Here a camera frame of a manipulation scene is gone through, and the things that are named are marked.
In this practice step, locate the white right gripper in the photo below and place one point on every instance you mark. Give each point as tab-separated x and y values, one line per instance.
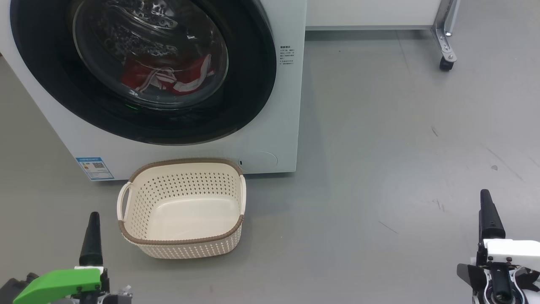
514	253

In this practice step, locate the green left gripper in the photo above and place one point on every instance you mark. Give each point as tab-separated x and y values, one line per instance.
59	283

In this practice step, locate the red garment with white trim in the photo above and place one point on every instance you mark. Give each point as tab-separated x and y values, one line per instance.
185	78

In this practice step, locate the round black glass washer door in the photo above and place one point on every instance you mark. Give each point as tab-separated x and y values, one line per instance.
244	84

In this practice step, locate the cream perforated laundry basket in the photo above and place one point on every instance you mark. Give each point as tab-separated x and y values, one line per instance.
185	249

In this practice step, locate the white front-load washing machine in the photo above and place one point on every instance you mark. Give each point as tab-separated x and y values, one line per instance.
261	126

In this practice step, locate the stainless steel washing machine drum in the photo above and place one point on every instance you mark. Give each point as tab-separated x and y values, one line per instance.
139	33

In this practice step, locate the blue white energy label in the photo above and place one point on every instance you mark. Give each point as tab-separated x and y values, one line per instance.
95	169

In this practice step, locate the white wheeled partition panel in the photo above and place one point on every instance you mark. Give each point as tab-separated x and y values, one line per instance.
371	12

